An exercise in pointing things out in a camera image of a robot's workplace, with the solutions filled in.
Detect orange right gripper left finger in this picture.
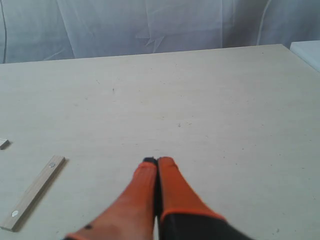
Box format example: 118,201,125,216
65,157,158,240

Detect white board at table edge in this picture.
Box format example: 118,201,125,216
290,40,320,72

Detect white backdrop cloth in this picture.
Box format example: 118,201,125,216
0,0,320,64

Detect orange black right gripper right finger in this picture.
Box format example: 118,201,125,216
158,156,251,240

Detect small wood strip end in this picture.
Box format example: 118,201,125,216
0,138,10,150

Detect wood strip with two magnets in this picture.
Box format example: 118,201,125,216
0,155,66,232

